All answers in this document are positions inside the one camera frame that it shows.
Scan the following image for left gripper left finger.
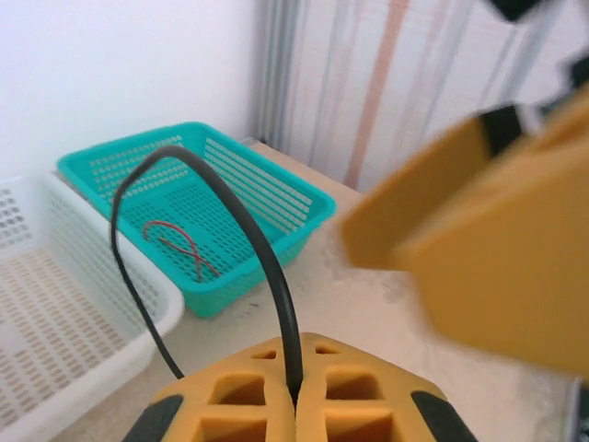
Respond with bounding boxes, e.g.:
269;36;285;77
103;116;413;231
121;335;295;442

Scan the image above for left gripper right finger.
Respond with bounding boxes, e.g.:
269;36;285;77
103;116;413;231
294;331;479;442

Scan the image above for black cable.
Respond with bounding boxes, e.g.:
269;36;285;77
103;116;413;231
110;145;305;397

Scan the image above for red cable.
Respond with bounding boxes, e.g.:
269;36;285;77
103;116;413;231
142;220;220;283

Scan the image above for teal plastic basket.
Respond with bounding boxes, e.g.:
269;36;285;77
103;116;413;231
55;121;338;320

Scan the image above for white plastic basket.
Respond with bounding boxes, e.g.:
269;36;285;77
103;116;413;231
0;172;186;442

